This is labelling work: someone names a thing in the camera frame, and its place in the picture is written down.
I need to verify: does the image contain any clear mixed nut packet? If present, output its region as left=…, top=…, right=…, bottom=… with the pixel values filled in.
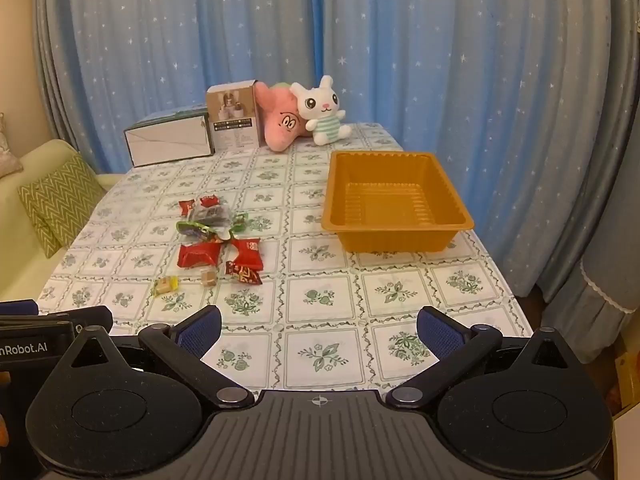
left=192, top=206, right=233, bottom=228

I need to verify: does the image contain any blue star curtain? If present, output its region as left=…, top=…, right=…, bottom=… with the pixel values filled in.
left=32, top=0, right=326, bottom=176
left=320, top=0, right=636, bottom=301

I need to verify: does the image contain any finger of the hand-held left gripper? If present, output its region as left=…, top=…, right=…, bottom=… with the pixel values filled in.
left=0, top=299, right=39, bottom=317
left=37, top=306, right=114, bottom=336

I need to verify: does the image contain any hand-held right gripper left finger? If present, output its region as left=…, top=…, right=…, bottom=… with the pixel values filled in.
left=62, top=305, right=256, bottom=408

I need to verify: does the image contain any white cardboard box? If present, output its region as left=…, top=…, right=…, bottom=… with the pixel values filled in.
left=124, top=110, right=215, bottom=168

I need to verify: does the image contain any long green snack packet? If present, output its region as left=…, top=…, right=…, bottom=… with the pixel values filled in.
left=175, top=220, right=233, bottom=241

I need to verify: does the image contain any green zigzag cushion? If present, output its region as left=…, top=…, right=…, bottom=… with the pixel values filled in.
left=17, top=152, right=107, bottom=259

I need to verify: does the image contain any grey lace-trimmed cloth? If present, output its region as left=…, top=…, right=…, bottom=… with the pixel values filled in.
left=542, top=240, right=640, bottom=346

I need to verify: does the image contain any beige product box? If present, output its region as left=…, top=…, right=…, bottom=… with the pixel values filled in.
left=206, top=80, right=262, bottom=152

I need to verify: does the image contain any orange plastic tray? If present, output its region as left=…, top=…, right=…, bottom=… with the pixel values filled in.
left=320, top=151, right=475, bottom=253

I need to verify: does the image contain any pale yellow sofa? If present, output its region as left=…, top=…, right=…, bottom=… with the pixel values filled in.
left=0, top=139, right=123, bottom=303

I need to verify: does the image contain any white rabbit plush toy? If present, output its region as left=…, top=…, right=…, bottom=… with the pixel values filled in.
left=290, top=75, right=352, bottom=147

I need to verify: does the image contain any pink plush toy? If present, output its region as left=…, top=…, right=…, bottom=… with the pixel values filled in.
left=254, top=81, right=302, bottom=152

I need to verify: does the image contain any red patterned snack packet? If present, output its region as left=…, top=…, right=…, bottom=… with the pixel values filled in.
left=225, top=261, right=263, bottom=286

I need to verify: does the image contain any yellow candy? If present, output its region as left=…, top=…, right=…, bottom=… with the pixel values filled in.
left=152, top=276, right=181, bottom=298

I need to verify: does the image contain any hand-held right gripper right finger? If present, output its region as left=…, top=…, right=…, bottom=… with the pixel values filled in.
left=386, top=306, right=581, bottom=408

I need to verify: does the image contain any floral tablecloth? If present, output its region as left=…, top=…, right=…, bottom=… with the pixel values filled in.
left=37, top=122, right=533, bottom=397

